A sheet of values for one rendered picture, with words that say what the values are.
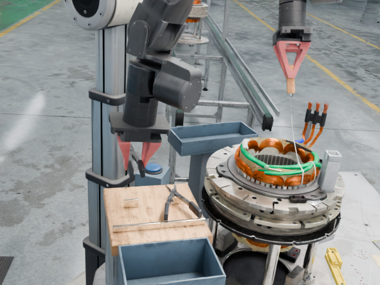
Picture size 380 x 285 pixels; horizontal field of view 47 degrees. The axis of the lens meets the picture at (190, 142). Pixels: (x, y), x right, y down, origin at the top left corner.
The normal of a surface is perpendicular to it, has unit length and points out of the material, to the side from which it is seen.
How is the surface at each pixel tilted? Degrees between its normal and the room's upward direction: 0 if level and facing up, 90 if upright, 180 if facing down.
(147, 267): 90
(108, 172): 90
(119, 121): 5
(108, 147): 90
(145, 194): 0
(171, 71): 81
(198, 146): 90
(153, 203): 0
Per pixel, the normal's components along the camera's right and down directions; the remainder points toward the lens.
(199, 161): -0.92, 0.10
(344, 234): 0.07, -0.91
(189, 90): 0.82, 0.36
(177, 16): 0.70, 0.64
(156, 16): -0.53, 0.17
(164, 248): 0.25, 0.42
